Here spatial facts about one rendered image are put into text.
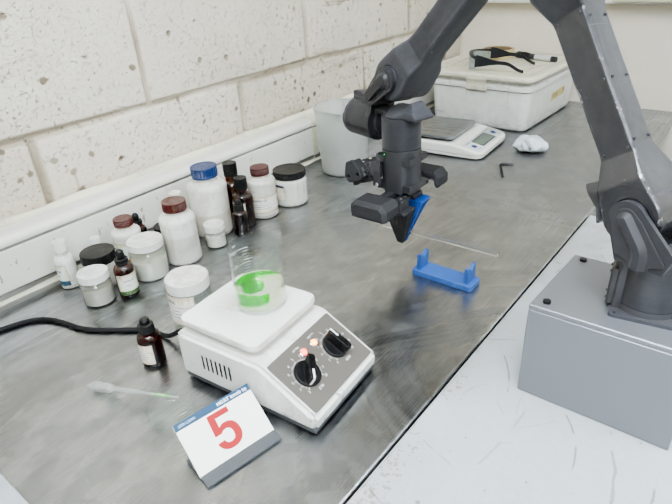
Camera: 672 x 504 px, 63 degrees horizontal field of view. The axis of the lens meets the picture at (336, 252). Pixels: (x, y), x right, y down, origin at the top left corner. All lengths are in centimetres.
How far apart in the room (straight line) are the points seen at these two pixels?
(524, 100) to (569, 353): 101
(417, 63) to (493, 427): 45
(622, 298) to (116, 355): 61
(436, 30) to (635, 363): 43
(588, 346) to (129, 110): 83
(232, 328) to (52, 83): 54
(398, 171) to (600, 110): 31
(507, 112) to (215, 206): 87
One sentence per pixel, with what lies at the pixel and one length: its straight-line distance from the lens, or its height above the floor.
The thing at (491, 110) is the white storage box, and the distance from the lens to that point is 160.
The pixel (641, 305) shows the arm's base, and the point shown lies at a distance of 62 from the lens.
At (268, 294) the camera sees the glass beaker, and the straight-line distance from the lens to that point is 64.
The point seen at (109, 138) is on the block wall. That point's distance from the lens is 106.
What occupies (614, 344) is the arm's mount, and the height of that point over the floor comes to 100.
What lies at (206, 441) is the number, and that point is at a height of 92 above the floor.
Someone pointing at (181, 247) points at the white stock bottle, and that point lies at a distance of 95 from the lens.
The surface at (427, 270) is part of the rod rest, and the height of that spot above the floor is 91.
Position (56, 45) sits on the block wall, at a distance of 101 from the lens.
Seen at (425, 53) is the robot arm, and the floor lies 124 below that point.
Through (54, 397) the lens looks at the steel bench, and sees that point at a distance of 77.
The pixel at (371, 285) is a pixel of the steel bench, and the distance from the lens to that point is 85.
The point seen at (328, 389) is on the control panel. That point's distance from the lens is 63.
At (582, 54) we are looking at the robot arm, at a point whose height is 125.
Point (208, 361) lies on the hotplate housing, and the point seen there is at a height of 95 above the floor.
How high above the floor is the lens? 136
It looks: 29 degrees down
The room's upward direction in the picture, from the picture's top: 3 degrees counter-clockwise
